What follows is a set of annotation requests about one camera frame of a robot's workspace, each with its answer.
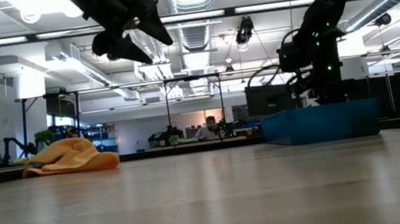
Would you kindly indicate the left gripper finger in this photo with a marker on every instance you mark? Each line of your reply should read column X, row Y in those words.
column 156, row 30
column 122, row 48

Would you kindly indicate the teal plastic basket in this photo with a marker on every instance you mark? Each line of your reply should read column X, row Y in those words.
column 321, row 123

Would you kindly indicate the small background potted plant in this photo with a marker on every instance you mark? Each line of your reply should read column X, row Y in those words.
column 44, row 137

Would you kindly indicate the white pillar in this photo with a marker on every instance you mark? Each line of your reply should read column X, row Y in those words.
column 355, row 68

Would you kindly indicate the long ceiling light strip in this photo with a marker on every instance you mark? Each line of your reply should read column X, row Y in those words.
column 267, row 6

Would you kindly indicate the black cabinet row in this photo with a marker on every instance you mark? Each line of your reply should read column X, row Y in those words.
column 394, row 88

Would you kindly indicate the orange microfiber towel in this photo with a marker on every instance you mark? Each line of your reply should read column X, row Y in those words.
column 70, row 156

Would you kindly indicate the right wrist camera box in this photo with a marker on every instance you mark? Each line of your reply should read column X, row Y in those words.
column 293, row 57

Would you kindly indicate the black background robot arm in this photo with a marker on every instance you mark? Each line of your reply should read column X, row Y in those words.
column 15, row 146

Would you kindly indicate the black background screen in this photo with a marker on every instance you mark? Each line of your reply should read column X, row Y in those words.
column 62, row 107

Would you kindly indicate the black background rig frame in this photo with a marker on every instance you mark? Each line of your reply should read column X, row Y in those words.
column 189, row 77

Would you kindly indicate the person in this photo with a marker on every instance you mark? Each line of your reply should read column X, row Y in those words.
column 71, row 132
column 210, row 128

